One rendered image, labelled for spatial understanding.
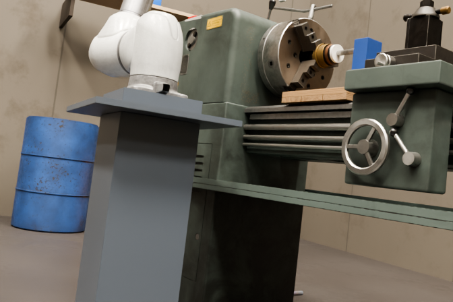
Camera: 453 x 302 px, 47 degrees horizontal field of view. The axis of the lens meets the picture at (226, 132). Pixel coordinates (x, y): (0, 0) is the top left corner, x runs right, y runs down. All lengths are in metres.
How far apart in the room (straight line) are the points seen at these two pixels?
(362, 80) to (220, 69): 0.75
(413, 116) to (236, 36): 0.90
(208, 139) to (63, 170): 2.19
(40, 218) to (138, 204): 2.64
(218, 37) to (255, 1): 3.74
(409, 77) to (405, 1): 3.66
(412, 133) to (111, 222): 0.85
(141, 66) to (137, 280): 0.64
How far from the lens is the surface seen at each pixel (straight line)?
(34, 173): 4.17
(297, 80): 2.02
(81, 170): 4.19
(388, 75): 1.46
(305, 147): 1.81
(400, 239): 4.64
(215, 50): 2.16
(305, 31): 2.07
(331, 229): 5.31
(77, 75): 5.06
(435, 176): 1.42
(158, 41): 1.64
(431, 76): 1.39
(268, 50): 2.06
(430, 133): 1.41
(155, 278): 1.60
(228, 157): 2.03
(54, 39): 5.08
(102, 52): 1.81
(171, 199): 1.58
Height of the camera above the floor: 0.59
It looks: 5 degrees up
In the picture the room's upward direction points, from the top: 7 degrees clockwise
